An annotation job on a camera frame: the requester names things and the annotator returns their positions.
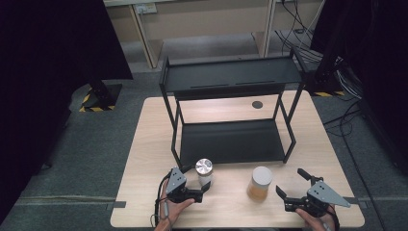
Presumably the black metal two-tier rack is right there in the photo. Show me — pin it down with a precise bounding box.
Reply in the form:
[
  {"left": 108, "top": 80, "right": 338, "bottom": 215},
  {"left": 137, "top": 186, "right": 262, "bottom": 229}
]
[{"left": 159, "top": 47, "right": 311, "bottom": 166}]

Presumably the glass jar with metal lid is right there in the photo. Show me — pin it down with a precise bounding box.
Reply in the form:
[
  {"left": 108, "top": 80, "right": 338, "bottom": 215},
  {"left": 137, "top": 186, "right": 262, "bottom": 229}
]
[{"left": 194, "top": 158, "right": 214, "bottom": 187}]

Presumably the orange jar with white lid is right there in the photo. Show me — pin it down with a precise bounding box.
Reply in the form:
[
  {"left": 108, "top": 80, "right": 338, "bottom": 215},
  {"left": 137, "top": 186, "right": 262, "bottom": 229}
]
[{"left": 246, "top": 166, "right": 273, "bottom": 202}]

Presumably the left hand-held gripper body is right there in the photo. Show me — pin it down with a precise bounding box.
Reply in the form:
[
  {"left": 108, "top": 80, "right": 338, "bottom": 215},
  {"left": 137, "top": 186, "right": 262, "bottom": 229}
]
[{"left": 165, "top": 167, "right": 203, "bottom": 204}]

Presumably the dark curtain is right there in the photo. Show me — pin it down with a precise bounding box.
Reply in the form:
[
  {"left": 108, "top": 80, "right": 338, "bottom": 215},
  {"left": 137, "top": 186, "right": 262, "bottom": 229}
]
[
  {"left": 310, "top": 0, "right": 408, "bottom": 176},
  {"left": 0, "top": 0, "right": 134, "bottom": 223}
]

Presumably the black stand base striped edge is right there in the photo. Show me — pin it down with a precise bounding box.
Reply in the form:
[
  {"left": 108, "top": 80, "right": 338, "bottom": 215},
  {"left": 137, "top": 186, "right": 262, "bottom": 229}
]
[
  {"left": 79, "top": 84, "right": 123, "bottom": 114},
  {"left": 312, "top": 71, "right": 345, "bottom": 97}
]

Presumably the black cable bundle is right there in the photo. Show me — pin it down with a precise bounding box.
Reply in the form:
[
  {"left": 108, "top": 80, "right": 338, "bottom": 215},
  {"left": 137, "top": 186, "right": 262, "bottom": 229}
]
[{"left": 274, "top": 0, "right": 325, "bottom": 64}]

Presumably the right hand-held gripper cable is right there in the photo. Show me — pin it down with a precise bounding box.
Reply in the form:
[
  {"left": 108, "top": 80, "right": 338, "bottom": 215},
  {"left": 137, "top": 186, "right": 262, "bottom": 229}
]
[{"left": 326, "top": 205, "right": 341, "bottom": 231}]

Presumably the hand-held gripper cable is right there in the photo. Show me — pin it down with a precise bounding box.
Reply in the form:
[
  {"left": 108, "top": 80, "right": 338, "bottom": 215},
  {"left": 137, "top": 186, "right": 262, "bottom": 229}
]
[
  {"left": 150, "top": 171, "right": 174, "bottom": 227},
  {"left": 326, "top": 205, "right": 341, "bottom": 231}
]

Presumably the person's right hand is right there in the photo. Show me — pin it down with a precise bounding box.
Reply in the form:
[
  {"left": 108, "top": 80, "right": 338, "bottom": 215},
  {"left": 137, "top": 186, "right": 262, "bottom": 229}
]
[{"left": 294, "top": 205, "right": 337, "bottom": 231}]

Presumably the white cable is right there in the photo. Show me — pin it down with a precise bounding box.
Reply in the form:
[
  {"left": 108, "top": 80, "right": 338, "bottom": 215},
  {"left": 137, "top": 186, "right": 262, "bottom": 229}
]
[{"left": 301, "top": 0, "right": 327, "bottom": 44}]

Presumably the black floor cable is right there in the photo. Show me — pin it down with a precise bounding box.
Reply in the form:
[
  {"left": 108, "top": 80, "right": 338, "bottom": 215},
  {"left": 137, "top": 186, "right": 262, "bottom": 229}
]
[{"left": 321, "top": 95, "right": 388, "bottom": 231}]

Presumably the white wall socket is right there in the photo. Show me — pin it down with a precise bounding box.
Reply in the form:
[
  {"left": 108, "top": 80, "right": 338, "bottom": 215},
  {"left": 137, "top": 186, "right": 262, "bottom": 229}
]
[{"left": 134, "top": 3, "right": 158, "bottom": 15}]

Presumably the light wooden frame furniture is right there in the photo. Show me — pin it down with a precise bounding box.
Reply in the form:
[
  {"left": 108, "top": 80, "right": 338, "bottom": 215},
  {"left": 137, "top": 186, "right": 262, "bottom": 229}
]
[{"left": 103, "top": 0, "right": 277, "bottom": 69}]

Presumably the left hand-held gripper cable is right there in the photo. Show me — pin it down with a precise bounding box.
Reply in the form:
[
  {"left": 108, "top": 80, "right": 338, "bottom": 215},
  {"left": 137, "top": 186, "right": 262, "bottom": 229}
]
[{"left": 150, "top": 171, "right": 174, "bottom": 227}]

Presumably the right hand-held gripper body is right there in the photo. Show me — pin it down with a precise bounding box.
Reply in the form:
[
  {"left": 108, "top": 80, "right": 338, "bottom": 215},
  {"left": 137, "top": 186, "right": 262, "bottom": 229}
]
[{"left": 283, "top": 175, "right": 351, "bottom": 218}]

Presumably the person's left hand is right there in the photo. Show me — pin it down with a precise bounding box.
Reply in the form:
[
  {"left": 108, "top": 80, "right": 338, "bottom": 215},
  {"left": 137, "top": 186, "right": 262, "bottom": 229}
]
[{"left": 155, "top": 181, "right": 195, "bottom": 231}]

